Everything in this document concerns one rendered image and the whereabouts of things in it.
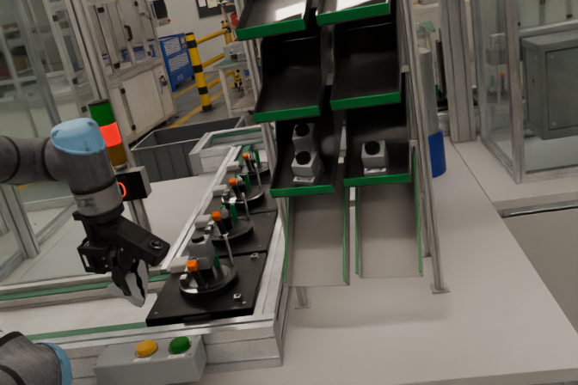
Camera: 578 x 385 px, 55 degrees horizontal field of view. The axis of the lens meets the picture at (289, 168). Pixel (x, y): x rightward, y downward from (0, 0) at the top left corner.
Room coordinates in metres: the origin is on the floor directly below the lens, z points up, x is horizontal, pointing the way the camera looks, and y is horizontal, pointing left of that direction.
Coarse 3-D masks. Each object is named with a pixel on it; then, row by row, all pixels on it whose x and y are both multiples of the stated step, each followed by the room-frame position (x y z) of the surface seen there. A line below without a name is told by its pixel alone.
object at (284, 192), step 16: (336, 112) 1.15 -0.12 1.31; (288, 128) 1.23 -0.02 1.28; (320, 128) 1.20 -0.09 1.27; (336, 128) 1.12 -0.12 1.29; (288, 144) 1.18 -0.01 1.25; (336, 144) 1.10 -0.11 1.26; (288, 160) 1.14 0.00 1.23; (336, 160) 1.08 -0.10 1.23; (288, 176) 1.09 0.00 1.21; (272, 192) 1.04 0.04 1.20; (288, 192) 1.03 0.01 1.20; (304, 192) 1.03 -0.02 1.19; (320, 192) 1.02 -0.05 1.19
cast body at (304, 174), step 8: (304, 152) 1.04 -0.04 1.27; (312, 152) 1.05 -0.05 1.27; (296, 160) 1.03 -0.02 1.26; (304, 160) 1.02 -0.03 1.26; (312, 160) 1.03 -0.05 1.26; (320, 160) 1.06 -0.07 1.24; (296, 168) 1.03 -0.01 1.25; (304, 168) 1.02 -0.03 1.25; (312, 168) 1.02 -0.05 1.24; (320, 168) 1.05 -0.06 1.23; (296, 176) 1.04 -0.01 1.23; (304, 176) 1.03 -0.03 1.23; (312, 176) 1.02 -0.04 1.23; (320, 176) 1.05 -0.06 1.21; (296, 184) 1.03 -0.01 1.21; (304, 184) 1.02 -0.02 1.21; (312, 184) 1.02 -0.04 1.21
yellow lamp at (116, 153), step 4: (116, 144) 1.28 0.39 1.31; (120, 144) 1.29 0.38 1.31; (108, 148) 1.27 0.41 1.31; (112, 148) 1.27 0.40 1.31; (116, 148) 1.27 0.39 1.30; (120, 148) 1.28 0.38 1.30; (108, 152) 1.27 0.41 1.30; (112, 152) 1.27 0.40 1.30; (116, 152) 1.27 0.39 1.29; (120, 152) 1.28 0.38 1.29; (124, 152) 1.29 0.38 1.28; (112, 156) 1.27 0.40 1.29; (116, 156) 1.27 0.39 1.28; (120, 156) 1.28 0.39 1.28; (124, 156) 1.28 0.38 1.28; (112, 160) 1.27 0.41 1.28; (116, 160) 1.27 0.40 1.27; (120, 160) 1.27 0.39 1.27; (124, 160) 1.28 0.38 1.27; (112, 164) 1.27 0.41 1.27; (116, 164) 1.27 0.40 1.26; (120, 164) 1.27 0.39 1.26
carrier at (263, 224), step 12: (204, 216) 1.52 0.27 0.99; (228, 216) 1.40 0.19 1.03; (252, 216) 1.50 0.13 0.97; (264, 216) 1.48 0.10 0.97; (276, 216) 1.48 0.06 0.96; (204, 228) 1.48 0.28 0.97; (216, 228) 1.42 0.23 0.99; (228, 228) 1.39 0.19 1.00; (240, 228) 1.38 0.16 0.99; (252, 228) 1.38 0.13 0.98; (264, 228) 1.40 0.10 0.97; (216, 240) 1.34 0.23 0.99; (228, 240) 1.33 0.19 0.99; (240, 240) 1.34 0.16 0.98; (252, 240) 1.34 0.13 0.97; (264, 240) 1.32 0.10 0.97; (240, 252) 1.28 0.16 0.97; (252, 252) 1.27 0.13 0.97; (264, 252) 1.27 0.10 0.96
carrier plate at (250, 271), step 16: (240, 256) 1.26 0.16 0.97; (176, 272) 1.24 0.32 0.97; (240, 272) 1.17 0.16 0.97; (256, 272) 1.16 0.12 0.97; (176, 288) 1.16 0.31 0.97; (240, 288) 1.10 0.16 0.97; (256, 288) 1.09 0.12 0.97; (160, 304) 1.10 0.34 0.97; (176, 304) 1.08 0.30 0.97; (192, 304) 1.07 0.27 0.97; (208, 304) 1.06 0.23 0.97; (224, 304) 1.04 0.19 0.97; (240, 304) 1.03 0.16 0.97; (160, 320) 1.04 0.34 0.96; (176, 320) 1.04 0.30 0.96
